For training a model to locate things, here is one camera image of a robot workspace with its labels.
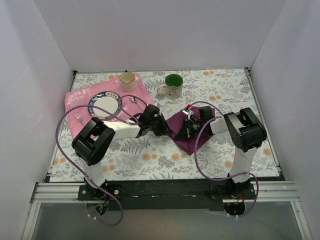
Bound purple satin napkin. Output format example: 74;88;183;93
166;106;199;155

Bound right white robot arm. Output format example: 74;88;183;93
173;105;267;200

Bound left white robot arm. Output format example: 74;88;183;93
71;104;173;200

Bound silver spoon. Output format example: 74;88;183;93
130;96;144;112

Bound green floral mug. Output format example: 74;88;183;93
156;73;183;100

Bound cream ceramic cup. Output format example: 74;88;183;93
119;71;136;92

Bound white plate blue rim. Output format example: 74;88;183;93
87;91;123;120

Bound small silver fork on placemat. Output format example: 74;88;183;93
74;114;84;126

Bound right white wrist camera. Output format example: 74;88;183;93
182;104;194;120

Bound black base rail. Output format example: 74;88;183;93
77;179;256;211

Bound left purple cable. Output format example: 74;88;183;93
54;95;151;227

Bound aluminium frame rail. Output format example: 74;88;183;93
23;182;312;240

